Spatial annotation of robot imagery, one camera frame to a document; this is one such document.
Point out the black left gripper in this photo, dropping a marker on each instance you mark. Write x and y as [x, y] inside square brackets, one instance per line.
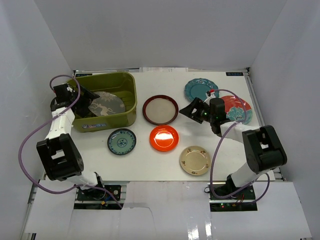
[83, 99]

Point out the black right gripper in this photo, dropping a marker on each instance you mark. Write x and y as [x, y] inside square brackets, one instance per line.
[196, 104]

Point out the grey deer plate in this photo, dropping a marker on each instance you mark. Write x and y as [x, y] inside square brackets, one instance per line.
[106, 104]

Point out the dark red rimmed cream plate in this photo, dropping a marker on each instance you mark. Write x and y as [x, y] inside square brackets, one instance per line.
[160, 110]

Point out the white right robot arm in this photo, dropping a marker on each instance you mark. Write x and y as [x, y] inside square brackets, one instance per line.
[262, 146]

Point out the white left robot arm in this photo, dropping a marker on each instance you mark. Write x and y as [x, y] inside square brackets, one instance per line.
[58, 153]

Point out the olive green plastic bin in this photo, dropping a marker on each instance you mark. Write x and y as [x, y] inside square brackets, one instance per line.
[120, 84]

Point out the teal scalloped plate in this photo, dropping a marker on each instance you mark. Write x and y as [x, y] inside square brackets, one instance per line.
[198, 88]

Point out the orange glossy plate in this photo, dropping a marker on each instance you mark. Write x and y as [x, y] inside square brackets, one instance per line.
[164, 138]

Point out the red and teal floral plate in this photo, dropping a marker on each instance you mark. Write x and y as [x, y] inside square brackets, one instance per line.
[235, 111]

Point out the cream floral plate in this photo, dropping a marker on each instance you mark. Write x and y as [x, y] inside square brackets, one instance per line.
[195, 160]

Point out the green blue patterned small plate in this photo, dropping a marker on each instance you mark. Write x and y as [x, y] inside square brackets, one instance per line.
[121, 141]

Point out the white paper sheets at back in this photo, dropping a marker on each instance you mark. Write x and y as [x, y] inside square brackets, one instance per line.
[163, 69]

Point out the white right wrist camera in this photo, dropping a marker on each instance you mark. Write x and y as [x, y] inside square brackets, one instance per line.
[211, 94]

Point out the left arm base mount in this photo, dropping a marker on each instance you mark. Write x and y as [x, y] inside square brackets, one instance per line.
[93, 199]

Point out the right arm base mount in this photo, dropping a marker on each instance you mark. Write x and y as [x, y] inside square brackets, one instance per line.
[240, 202]

